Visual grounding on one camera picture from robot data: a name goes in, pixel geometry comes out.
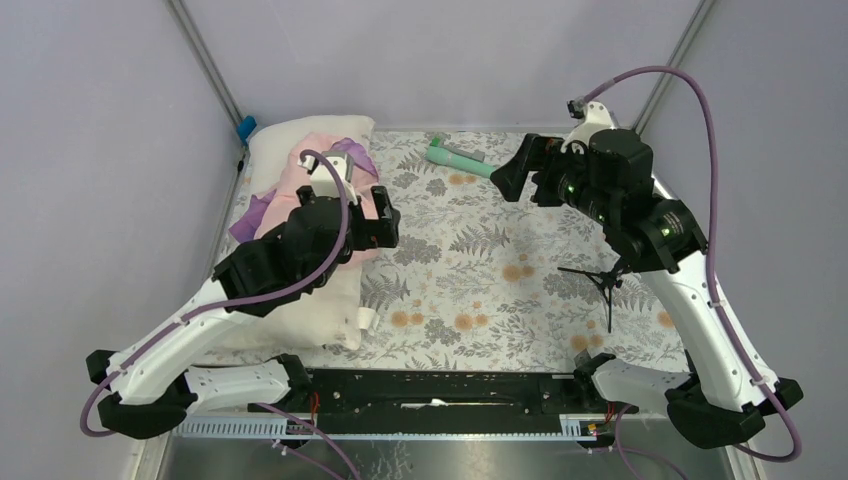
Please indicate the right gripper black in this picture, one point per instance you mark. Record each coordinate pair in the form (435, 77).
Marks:
(537, 153)

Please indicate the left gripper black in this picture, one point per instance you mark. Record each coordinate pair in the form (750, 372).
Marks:
(381, 232)

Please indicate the white pillow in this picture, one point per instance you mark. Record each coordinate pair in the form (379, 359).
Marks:
(330, 314)

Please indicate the pink purple pillowcase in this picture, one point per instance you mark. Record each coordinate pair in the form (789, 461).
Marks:
(273, 206)

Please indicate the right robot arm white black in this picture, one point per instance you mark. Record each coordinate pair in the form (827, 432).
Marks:
(728, 391)

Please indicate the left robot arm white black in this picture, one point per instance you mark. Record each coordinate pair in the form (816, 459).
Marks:
(151, 387)

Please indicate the green toy flashlight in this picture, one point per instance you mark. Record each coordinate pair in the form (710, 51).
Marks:
(440, 153)

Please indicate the floral table cloth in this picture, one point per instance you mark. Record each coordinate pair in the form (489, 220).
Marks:
(477, 283)

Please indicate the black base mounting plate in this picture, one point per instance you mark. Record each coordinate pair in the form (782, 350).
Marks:
(392, 392)

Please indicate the blue white block toy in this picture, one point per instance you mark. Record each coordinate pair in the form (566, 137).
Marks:
(246, 128)

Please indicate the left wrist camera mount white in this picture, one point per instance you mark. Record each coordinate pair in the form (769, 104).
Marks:
(332, 176)

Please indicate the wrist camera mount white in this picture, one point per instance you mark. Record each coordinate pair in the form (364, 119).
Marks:
(592, 117)
(332, 176)

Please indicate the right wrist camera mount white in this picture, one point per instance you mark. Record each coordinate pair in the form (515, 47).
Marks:
(592, 117)

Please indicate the white slotted cable duct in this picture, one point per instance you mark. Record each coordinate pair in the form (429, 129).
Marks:
(407, 426)

